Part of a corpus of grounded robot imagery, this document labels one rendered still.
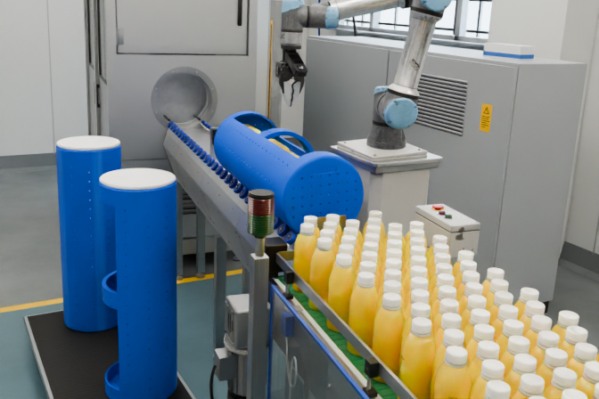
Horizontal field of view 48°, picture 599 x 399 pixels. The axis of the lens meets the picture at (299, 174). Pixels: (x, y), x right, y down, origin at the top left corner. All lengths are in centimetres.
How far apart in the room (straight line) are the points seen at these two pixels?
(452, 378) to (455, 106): 272
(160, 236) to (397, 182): 90
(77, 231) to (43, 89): 386
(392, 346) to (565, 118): 257
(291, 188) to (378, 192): 49
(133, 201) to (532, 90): 212
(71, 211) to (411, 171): 154
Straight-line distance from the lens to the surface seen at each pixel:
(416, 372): 142
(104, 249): 325
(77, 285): 332
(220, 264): 321
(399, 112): 241
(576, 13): 472
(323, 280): 181
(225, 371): 203
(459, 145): 387
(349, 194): 220
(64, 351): 328
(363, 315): 160
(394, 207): 256
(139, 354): 272
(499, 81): 364
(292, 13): 233
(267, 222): 160
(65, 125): 705
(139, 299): 262
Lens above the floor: 170
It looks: 14 degrees down
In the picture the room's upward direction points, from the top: 3 degrees clockwise
